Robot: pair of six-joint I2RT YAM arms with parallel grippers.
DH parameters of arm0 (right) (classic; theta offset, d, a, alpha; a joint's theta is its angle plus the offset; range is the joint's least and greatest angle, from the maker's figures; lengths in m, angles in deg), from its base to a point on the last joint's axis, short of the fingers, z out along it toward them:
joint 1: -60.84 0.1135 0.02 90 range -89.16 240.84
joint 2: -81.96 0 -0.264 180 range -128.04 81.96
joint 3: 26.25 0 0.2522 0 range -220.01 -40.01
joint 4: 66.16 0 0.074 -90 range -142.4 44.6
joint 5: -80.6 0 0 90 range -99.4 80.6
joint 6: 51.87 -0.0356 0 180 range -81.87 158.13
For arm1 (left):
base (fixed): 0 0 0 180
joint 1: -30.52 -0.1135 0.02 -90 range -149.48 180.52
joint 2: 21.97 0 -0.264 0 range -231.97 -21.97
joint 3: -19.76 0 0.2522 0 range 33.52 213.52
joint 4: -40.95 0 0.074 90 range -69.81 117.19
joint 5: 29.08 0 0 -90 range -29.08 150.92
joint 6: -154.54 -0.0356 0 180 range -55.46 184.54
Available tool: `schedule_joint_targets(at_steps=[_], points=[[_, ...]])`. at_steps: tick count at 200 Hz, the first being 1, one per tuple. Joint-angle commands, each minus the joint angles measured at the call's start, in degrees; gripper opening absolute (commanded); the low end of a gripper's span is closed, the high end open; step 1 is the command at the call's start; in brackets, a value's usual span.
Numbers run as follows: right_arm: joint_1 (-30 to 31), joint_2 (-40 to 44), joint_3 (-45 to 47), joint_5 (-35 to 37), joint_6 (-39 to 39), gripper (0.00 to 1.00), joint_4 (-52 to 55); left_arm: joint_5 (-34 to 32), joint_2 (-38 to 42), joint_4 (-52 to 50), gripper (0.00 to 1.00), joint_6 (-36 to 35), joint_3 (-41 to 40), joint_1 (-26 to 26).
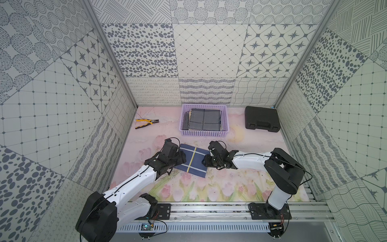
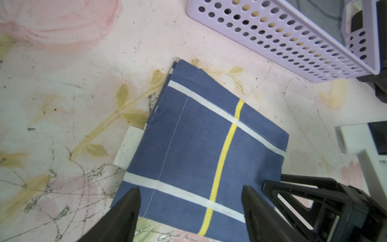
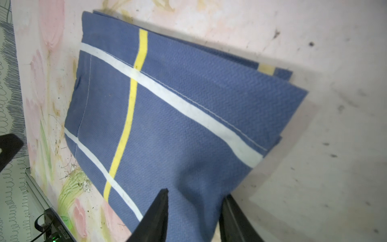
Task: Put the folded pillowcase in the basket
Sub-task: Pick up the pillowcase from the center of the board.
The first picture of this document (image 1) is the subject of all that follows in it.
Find navy striped cloth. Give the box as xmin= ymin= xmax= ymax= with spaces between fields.
xmin=175 ymin=144 xmax=210 ymax=178

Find purple plastic basket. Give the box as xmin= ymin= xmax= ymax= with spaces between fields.
xmin=179 ymin=104 xmax=229 ymax=137

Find dark grey plaid pillowcase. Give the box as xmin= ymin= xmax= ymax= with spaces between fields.
xmin=188 ymin=108 xmax=222 ymax=131

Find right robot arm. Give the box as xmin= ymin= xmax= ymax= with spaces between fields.
xmin=202 ymin=147 xmax=306 ymax=215

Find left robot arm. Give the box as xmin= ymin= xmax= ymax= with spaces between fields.
xmin=76 ymin=148 xmax=186 ymax=242

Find black plastic tool case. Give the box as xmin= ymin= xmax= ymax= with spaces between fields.
xmin=244 ymin=106 xmax=281 ymax=133

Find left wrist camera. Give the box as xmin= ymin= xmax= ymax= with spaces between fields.
xmin=161 ymin=138 xmax=179 ymax=156

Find yellow handled pliers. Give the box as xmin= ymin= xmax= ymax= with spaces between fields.
xmin=135 ymin=119 xmax=159 ymax=130

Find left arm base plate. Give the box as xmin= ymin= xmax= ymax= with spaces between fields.
xmin=141 ymin=203 xmax=171 ymax=220

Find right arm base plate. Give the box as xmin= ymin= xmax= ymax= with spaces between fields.
xmin=248 ymin=203 xmax=292 ymax=220

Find white vented cable duct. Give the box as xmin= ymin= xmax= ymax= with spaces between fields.
xmin=118 ymin=222 xmax=270 ymax=233

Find aluminium mounting rail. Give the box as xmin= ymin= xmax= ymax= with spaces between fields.
xmin=86 ymin=201 xmax=336 ymax=223

